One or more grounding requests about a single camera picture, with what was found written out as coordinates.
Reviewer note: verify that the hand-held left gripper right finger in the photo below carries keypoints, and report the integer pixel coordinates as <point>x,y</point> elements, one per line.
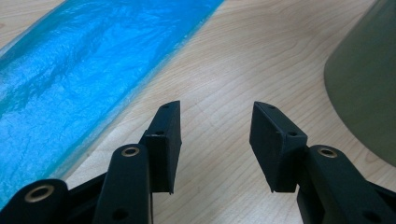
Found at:
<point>274,149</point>

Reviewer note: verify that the green ribbed trash bin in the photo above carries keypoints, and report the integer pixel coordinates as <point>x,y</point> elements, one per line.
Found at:
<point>367,77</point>

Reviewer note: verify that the blue plastic trash bag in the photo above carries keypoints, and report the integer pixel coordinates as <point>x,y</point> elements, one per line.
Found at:
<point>62,81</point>

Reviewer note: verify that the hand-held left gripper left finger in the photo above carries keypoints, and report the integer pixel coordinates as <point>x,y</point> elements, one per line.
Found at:
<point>163,146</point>

